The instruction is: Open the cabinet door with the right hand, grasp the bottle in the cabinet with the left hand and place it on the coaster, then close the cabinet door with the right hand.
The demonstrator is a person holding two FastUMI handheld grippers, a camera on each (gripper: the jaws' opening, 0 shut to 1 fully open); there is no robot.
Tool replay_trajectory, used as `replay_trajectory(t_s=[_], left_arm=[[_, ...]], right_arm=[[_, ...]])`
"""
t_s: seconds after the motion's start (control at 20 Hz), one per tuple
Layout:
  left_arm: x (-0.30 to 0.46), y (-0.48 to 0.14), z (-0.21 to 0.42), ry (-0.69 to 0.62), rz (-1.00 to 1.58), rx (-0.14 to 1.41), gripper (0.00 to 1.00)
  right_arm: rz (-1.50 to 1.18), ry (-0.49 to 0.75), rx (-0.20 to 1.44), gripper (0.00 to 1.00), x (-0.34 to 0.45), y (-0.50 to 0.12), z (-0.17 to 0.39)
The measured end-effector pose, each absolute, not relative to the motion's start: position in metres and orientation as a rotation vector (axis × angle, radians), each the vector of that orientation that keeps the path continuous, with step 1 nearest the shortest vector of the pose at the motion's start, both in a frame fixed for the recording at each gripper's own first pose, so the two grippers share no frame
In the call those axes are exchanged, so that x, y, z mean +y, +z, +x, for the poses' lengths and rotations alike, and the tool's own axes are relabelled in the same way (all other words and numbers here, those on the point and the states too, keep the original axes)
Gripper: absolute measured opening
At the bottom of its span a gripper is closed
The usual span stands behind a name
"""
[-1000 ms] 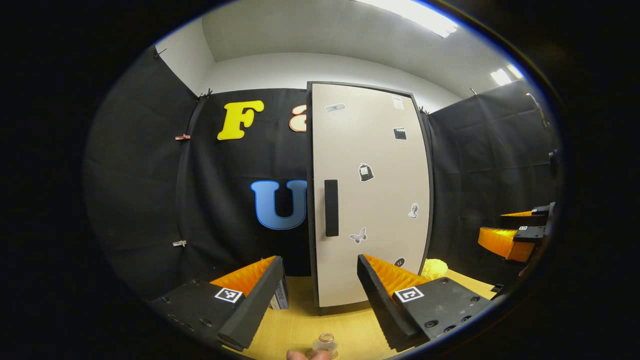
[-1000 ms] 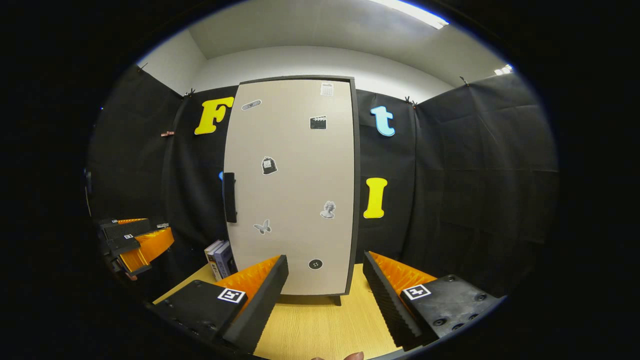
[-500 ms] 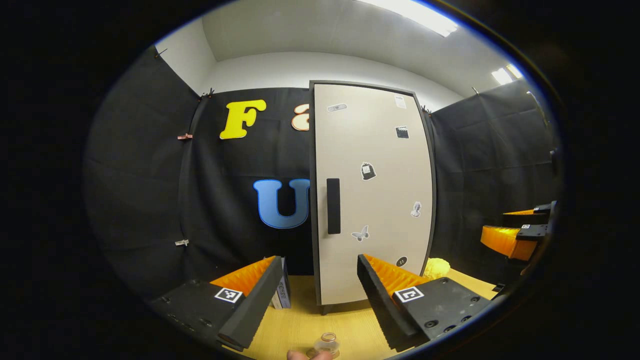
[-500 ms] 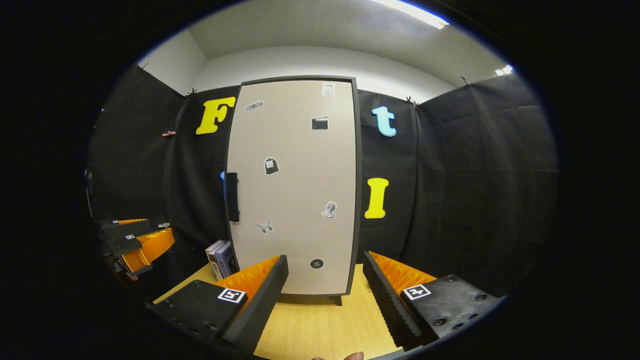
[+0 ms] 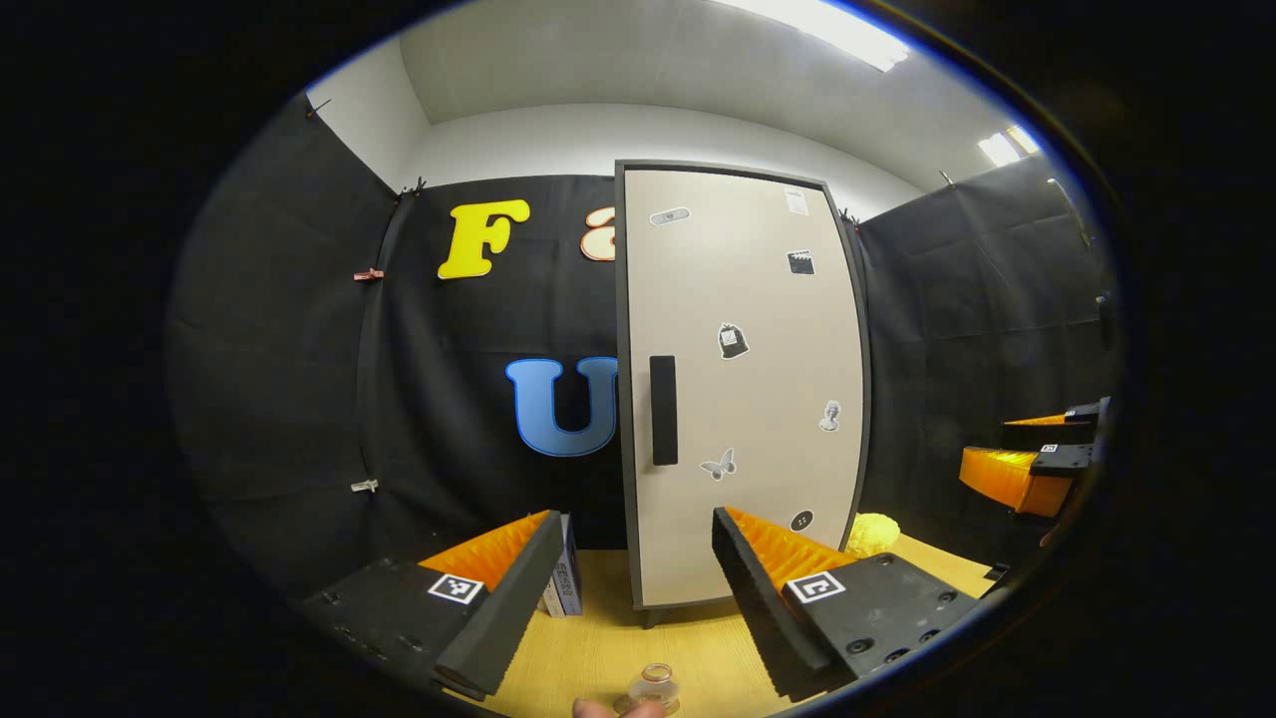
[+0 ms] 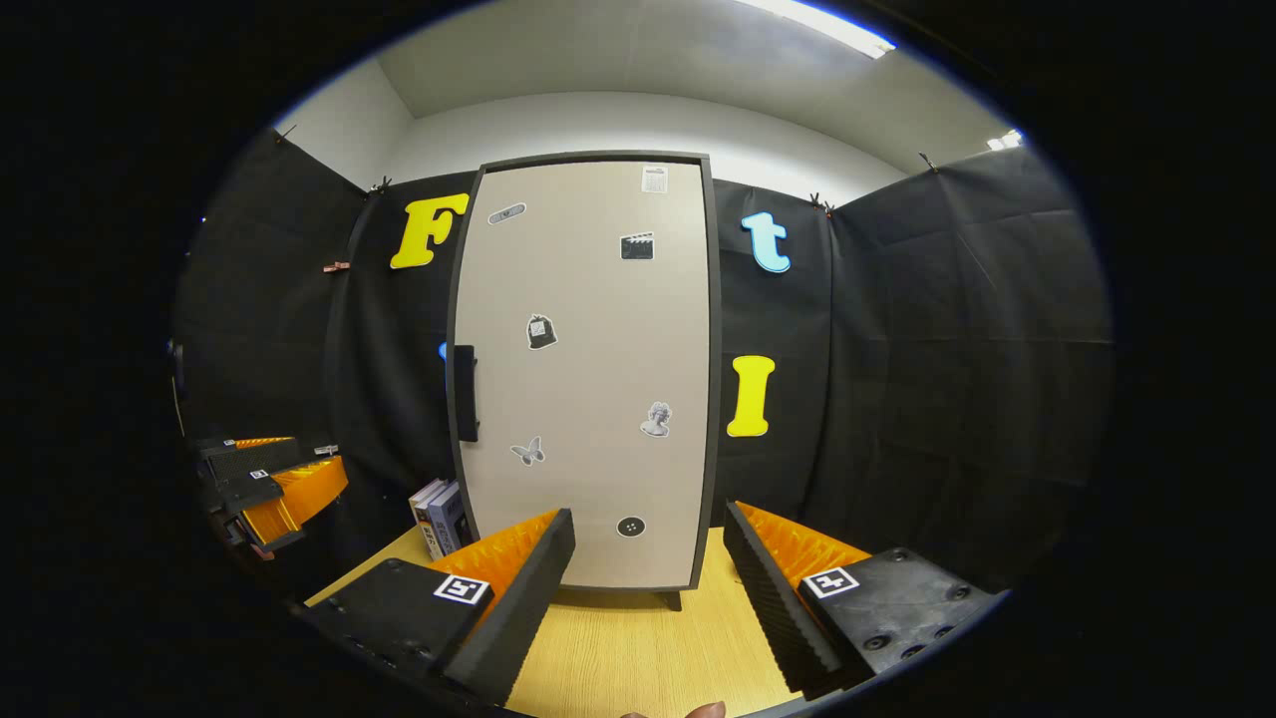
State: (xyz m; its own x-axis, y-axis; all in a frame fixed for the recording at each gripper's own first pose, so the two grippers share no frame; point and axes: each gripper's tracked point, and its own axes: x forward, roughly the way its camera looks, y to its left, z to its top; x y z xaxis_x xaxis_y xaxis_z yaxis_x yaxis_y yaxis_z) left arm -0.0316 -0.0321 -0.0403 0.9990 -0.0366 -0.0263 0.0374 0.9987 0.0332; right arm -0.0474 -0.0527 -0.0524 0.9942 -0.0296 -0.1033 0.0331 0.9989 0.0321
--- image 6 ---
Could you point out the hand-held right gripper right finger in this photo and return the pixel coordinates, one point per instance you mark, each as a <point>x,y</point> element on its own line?
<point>776,608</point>

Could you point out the beige cabinet door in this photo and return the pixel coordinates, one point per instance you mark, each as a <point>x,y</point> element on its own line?
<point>598,379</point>

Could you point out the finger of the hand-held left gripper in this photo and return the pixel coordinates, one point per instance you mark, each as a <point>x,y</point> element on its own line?
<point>249,459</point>
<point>304,489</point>

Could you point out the long ceiling light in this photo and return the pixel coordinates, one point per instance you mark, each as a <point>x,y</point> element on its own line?
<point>817,25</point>

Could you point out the beige book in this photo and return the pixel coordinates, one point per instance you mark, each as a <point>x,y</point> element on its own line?
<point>419,504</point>

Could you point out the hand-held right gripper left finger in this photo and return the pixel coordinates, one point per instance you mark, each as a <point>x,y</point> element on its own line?
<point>518,618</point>

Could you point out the small ceiling light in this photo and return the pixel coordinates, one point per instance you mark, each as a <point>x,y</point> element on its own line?
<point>1005,141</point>

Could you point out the black backdrop cloth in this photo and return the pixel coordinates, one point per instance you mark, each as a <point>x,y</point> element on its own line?
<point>947,379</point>

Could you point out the dark grey cabinet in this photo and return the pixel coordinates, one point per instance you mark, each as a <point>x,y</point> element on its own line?
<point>715,379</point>

